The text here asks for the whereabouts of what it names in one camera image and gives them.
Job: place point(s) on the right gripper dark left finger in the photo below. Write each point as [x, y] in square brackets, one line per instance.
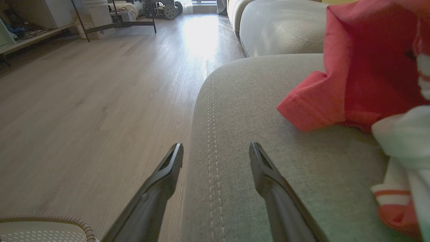
[151, 201]

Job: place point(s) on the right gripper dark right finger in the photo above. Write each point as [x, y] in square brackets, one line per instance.
[282, 201]

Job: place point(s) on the black metal frame stand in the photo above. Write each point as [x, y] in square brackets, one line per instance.
[117, 25]

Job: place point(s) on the white cardboard box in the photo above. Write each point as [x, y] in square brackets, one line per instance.
[99, 16]

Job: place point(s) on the white low cabinet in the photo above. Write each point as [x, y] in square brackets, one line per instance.
[50, 13]

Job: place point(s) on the red white-trimmed garment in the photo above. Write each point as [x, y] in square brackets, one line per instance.
[369, 60]

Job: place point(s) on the wheeled robot base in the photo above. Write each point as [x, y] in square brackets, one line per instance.
[168, 10]

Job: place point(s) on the white wicker-rimmed laundry basket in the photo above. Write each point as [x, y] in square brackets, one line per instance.
[40, 232]

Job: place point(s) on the grey curtain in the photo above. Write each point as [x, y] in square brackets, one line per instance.
[221, 6]

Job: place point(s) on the grey fabric sofa module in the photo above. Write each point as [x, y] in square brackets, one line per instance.
[282, 30]
[268, 107]
[235, 13]

